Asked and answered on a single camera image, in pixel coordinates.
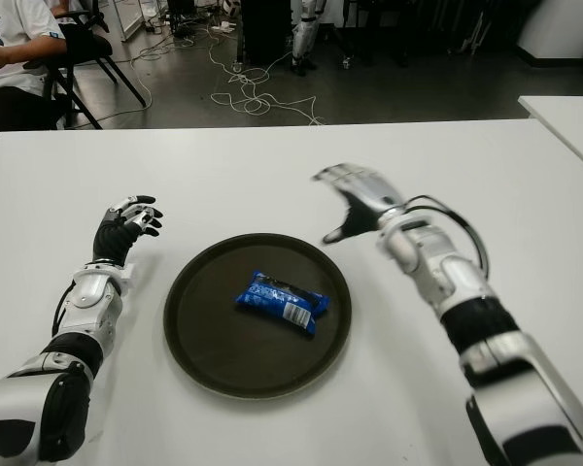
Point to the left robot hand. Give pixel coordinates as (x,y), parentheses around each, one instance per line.
(113,239)

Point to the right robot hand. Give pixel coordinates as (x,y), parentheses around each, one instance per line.
(369,194)

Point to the blue Oreo cookie packet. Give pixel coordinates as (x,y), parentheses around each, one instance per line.
(277,298)

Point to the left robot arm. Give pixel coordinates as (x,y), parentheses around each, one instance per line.
(90,291)

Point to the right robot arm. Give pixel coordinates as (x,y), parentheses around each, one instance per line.
(515,398)

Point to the black stand with casters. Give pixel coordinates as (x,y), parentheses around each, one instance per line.
(346,60)

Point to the round dark brown tray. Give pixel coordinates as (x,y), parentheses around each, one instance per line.
(209,340)

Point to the white humanoid robot legs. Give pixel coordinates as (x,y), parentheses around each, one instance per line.
(303,39)

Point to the black cabinet on casters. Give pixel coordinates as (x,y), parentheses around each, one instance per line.
(267,34)

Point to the black folding chair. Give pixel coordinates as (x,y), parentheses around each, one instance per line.
(90,46)

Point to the white side table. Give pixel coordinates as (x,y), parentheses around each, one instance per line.
(573,126)

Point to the seated person in white shirt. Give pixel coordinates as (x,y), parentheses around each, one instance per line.
(10,48)

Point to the white power strip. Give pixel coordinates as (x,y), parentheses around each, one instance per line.
(223,26)

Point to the black and white soccer ball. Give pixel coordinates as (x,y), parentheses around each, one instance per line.
(232,6)

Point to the white rounded pillar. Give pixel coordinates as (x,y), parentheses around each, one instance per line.
(558,24)

